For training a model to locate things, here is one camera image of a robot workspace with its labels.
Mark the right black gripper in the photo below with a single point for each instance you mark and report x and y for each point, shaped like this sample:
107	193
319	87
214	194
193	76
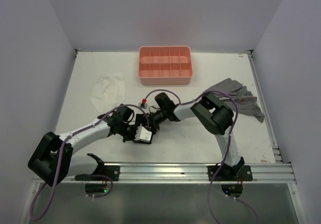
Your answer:
154	125

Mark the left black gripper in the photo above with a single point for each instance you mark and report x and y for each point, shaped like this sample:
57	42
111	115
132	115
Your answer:
125	139

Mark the black underwear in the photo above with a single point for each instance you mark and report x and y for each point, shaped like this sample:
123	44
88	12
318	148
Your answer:
140	120

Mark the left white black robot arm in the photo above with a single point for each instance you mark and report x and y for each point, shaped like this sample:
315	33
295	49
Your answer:
52	159

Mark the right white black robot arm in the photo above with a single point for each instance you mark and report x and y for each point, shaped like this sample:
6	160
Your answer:
215	116

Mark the white underwear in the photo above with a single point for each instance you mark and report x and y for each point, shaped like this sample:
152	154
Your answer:
108	91

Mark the grey striped underwear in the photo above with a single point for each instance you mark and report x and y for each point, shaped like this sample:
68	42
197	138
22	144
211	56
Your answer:
246	101

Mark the pink divided plastic tray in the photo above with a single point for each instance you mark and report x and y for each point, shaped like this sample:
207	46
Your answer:
165	65

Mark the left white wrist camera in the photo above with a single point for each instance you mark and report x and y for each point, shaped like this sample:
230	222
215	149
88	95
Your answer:
143	135

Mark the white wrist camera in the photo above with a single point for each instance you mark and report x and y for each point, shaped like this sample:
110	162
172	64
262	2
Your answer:
143	135
143	104

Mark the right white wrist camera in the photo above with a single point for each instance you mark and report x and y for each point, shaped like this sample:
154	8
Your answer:
143	104

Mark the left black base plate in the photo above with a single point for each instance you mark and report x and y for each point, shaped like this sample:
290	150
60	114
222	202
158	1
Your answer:
100	173

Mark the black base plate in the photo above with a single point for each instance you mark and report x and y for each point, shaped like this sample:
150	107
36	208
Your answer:
217	173
100	173

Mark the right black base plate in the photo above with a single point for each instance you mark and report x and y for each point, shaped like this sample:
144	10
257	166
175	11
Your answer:
217	173

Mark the aluminium mounting rail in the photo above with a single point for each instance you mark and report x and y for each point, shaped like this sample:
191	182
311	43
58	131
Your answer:
195	173

